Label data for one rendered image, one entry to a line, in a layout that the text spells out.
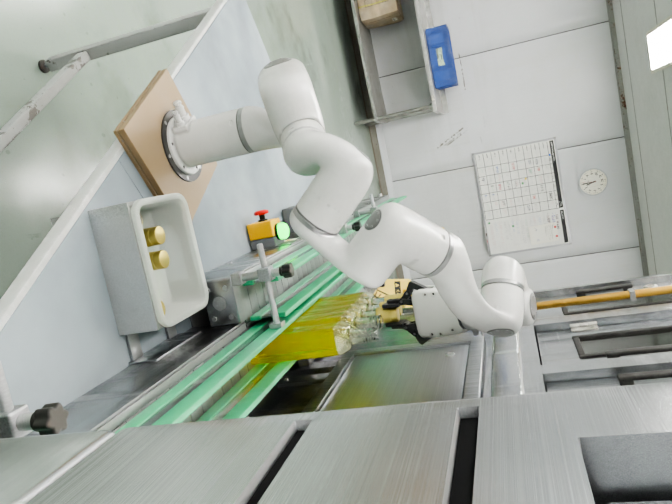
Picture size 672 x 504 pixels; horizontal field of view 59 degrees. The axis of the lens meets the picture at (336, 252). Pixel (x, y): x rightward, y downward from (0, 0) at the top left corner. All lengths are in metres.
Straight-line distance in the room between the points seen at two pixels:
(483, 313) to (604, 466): 0.82
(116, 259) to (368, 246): 0.43
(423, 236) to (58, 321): 0.57
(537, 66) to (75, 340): 6.44
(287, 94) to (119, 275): 0.42
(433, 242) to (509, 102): 6.12
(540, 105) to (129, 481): 6.90
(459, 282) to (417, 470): 0.82
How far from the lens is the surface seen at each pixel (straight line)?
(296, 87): 1.08
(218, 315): 1.22
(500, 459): 0.19
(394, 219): 0.92
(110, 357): 1.09
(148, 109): 1.28
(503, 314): 1.04
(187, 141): 1.29
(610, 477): 0.21
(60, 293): 1.01
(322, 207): 0.96
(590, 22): 7.18
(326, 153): 0.95
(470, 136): 7.04
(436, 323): 1.21
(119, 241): 1.06
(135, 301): 1.07
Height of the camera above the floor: 1.42
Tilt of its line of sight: 17 degrees down
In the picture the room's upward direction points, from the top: 81 degrees clockwise
